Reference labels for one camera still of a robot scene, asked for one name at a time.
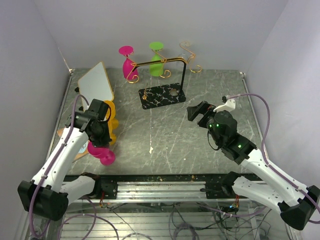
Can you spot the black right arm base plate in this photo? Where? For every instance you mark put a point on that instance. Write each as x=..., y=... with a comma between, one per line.
x=219, y=186

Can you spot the pink wine glass front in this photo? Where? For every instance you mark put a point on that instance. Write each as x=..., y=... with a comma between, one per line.
x=104, y=154

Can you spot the aluminium rail frame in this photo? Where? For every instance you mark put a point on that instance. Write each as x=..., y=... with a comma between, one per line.
x=164, y=207

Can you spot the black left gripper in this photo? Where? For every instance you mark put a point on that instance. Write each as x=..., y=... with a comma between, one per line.
x=106, y=139

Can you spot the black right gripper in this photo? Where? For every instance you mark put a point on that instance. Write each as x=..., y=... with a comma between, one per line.
x=203, y=107

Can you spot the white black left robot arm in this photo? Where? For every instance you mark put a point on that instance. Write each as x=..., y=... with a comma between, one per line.
x=45, y=194

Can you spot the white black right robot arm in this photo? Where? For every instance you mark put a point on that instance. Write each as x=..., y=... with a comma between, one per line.
x=292, y=200

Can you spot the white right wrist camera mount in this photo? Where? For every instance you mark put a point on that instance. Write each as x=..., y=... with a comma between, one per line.
x=228, y=105

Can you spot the pink wine glass back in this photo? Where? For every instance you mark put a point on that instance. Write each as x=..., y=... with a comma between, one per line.
x=129, y=73

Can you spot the white gold framed board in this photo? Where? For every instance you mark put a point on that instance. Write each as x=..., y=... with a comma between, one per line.
x=95, y=84

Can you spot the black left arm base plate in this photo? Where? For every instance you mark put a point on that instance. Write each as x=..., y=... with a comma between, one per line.
x=106, y=189

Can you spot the clear wine glass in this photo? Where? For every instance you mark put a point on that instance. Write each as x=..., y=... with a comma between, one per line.
x=184, y=50

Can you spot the pink wine glass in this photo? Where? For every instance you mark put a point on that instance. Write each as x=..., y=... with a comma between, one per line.
x=104, y=154
x=129, y=73

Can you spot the black gold wine glass rack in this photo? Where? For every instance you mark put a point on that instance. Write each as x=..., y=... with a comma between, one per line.
x=164, y=94

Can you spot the yellow wine glass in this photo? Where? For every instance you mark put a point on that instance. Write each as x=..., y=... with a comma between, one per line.
x=111, y=115
x=112, y=138

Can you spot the orange picture book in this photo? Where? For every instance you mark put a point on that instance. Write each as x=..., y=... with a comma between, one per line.
x=82, y=151

